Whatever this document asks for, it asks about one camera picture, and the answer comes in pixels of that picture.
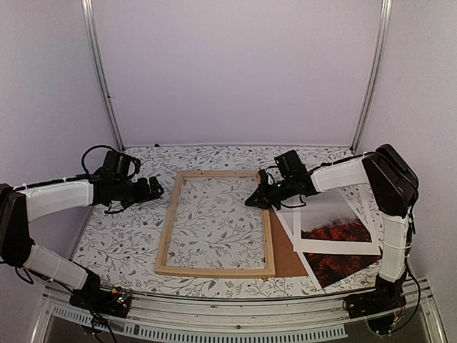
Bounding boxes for aluminium corner post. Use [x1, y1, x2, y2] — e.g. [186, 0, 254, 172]
[350, 0, 393, 153]
[81, 0, 125, 151]

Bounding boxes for clear acrylic glazing sheet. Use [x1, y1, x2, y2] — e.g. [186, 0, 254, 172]
[166, 177, 265, 269]

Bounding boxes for left aluminium corner post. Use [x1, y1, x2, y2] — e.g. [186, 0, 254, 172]
[81, 0, 125, 151]

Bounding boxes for white mat board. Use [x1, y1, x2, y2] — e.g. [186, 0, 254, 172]
[293, 185, 381, 256]

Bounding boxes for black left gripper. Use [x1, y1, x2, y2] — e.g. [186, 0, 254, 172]
[114, 176, 164, 209]

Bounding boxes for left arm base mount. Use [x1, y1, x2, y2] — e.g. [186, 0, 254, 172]
[69, 274, 131, 319]

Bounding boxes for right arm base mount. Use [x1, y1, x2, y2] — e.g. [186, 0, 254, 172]
[342, 276, 406, 335]

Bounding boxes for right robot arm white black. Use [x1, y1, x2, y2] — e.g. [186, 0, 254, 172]
[245, 144, 419, 312]

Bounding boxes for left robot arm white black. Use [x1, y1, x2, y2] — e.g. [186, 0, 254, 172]
[1, 174, 164, 310]

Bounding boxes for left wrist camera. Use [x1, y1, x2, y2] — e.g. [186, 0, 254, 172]
[100, 151, 141, 181]

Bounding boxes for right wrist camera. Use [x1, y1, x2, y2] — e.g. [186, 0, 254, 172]
[258, 150, 307, 184]

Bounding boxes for light wooden picture frame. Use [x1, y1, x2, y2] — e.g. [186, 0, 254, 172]
[155, 170, 275, 279]

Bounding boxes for aluminium front rail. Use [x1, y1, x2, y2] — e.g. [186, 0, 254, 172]
[31, 278, 448, 342]

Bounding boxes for floral patterned table mat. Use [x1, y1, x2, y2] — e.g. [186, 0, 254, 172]
[73, 146, 381, 299]

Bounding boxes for brown backing board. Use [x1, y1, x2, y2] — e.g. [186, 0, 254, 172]
[269, 209, 308, 278]

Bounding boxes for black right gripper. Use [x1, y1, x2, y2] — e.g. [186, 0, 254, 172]
[246, 177, 296, 210]

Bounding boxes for right aluminium corner post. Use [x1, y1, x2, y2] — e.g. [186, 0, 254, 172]
[350, 0, 393, 153]

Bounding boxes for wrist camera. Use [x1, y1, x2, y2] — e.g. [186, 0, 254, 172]
[258, 150, 307, 184]
[100, 151, 141, 181]

